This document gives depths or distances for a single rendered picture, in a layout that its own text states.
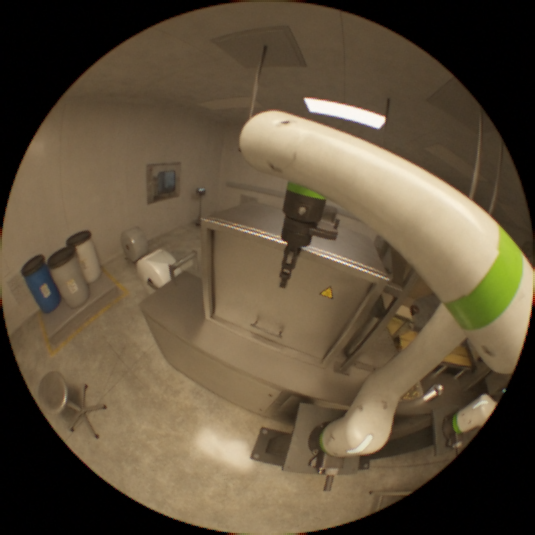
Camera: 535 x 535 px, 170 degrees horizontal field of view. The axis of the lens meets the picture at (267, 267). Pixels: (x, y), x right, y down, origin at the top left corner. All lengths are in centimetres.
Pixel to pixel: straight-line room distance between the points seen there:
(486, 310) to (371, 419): 36
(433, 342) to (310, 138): 42
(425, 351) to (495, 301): 28
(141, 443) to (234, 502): 78
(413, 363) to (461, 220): 36
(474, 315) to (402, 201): 13
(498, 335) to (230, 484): 156
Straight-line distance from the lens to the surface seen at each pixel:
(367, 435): 48
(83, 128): 325
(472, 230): 18
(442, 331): 42
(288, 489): 165
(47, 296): 273
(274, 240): 55
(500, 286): 20
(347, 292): 63
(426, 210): 17
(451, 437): 113
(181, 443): 160
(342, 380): 94
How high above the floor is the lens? 155
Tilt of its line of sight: 32 degrees down
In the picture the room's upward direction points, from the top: 11 degrees clockwise
